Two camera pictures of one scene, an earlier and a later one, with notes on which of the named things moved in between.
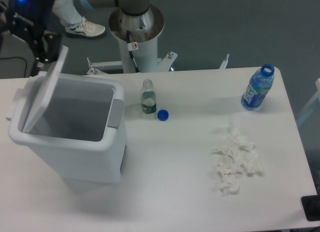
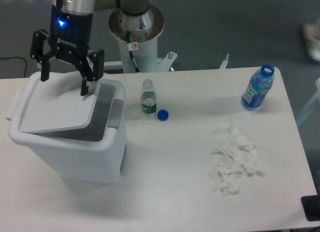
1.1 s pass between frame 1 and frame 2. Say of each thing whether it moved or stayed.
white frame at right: stayed
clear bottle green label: stayed
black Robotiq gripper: moved
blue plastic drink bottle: stayed
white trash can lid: moved
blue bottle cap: stayed
